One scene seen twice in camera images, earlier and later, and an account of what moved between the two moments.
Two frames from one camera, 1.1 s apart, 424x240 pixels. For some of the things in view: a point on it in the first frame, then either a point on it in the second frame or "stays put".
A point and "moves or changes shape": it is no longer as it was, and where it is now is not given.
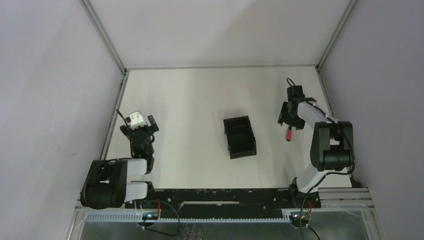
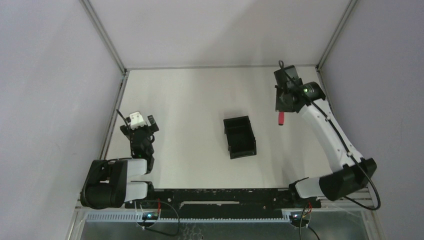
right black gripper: x=284 y=117 to x=279 y=107
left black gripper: x=139 y=129 stays put
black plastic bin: x=239 y=136 stays put
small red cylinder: x=289 y=133 moves or changes shape
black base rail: x=226 y=203 stays put
